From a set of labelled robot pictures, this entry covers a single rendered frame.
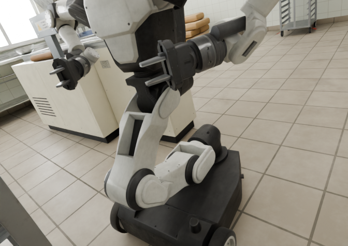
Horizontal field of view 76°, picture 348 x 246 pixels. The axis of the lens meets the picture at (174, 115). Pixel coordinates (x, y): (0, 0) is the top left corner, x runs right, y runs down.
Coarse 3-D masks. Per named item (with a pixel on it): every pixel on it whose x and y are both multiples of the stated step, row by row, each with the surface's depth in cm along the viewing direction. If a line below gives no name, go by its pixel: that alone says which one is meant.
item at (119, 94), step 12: (108, 60) 177; (108, 72) 185; (120, 72) 176; (132, 72) 168; (108, 84) 193; (120, 84) 183; (108, 96) 202; (120, 96) 192; (132, 96) 182; (120, 108) 201; (180, 108) 178; (192, 108) 192; (120, 120) 210; (168, 120) 171; (180, 120) 179; (192, 120) 194; (168, 132) 178; (180, 132) 186
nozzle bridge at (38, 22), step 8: (40, 16) 167; (32, 24) 180; (40, 24) 173; (80, 24) 183; (40, 32) 178; (48, 32) 172; (56, 32) 166; (48, 40) 178; (56, 40) 176; (56, 48) 177; (56, 56) 182; (64, 56) 182
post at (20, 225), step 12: (0, 180) 30; (0, 192) 30; (0, 204) 30; (12, 204) 31; (0, 216) 30; (12, 216) 31; (24, 216) 33; (12, 228) 31; (24, 228) 33; (36, 228) 34; (24, 240) 33; (36, 240) 34; (48, 240) 36
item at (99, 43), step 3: (99, 39) 173; (102, 39) 171; (84, 42) 189; (87, 42) 183; (90, 42) 181; (93, 42) 179; (96, 42) 176; (99, 42) 174; (102, 42) 173; (84, 45) 187; (87, 45) 185; (90, 45) 183; (93, 45) 180; (96, 45) 178; (99, 45) 176; (102, 45) 174; (105, 45) 172; (93, 48) 182; (96, 48) 180
